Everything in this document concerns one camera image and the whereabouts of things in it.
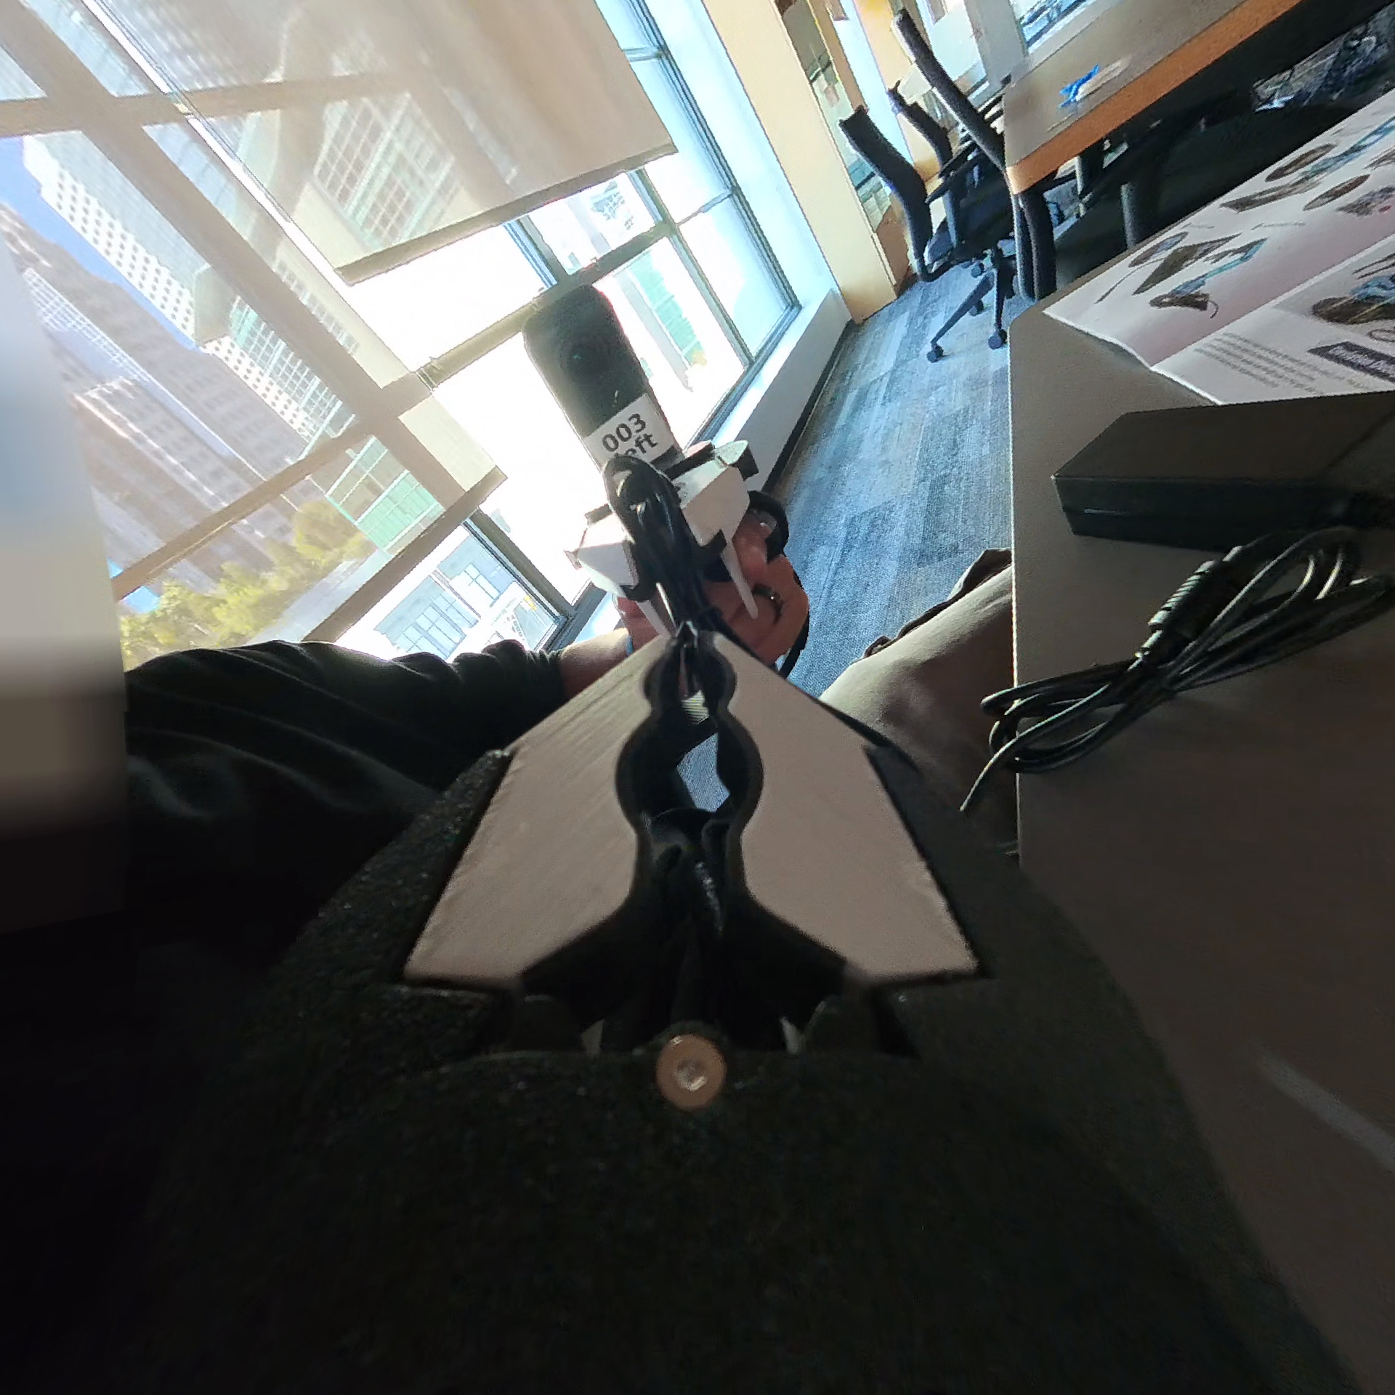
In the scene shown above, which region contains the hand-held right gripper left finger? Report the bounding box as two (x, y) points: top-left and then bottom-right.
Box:
(404, 635), (699, 995)

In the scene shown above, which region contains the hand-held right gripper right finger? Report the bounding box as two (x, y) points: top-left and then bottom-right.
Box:
(694, 633), (981, 993)

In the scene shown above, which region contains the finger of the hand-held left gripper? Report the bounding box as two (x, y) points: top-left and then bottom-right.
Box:
(566, 526), (673, 639)
(684, 461), (760, 610)

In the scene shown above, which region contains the black power adapter with cable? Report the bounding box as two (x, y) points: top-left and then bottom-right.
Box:
(959, 391), (1395, 818)

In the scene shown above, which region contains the person's left forearm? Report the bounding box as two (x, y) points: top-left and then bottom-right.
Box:
(126, 639), (633, 787)

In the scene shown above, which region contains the grey desk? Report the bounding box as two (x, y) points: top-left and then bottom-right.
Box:
(1008, 88), (1395, 1395)

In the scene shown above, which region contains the wood-edged desk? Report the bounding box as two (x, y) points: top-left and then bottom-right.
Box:
(1000, 0), (1395, 301)

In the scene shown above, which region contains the person's left hand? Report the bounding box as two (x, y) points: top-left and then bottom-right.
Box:
(616, 515), (810, 669)

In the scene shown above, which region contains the printed instruction booklet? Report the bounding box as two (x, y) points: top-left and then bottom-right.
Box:
(1044, 95), (1395, 408)

